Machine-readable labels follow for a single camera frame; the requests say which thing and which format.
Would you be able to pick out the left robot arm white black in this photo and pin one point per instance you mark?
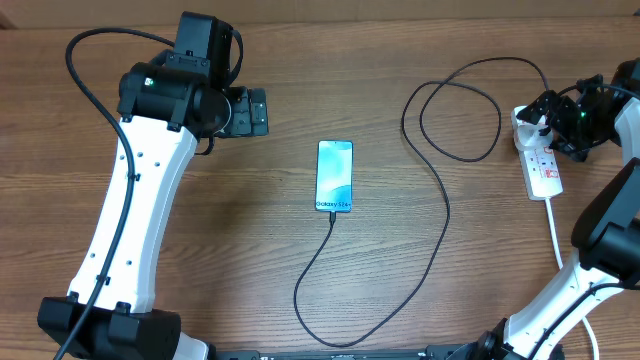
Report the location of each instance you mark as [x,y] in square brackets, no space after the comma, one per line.
[185,95]

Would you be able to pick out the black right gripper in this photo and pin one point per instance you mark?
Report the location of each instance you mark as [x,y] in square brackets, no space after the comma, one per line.
[558,105]

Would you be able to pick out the white power extension strip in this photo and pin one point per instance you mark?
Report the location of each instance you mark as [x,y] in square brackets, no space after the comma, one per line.
[539,168]

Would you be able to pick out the blue Samsung Galaxy smartphone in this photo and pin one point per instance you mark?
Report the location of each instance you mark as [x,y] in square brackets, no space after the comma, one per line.
[334,176]

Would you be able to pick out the white USB charger plug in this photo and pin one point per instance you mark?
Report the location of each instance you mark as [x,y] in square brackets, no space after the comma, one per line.
[529,137]

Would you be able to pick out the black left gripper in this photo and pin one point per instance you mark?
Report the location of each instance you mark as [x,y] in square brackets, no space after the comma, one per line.
[244,124]

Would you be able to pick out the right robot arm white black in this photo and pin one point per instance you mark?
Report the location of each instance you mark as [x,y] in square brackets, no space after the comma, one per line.
[605,238]

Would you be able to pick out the brown cardboard backdrop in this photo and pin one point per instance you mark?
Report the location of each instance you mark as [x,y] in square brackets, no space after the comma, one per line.
[33,14]

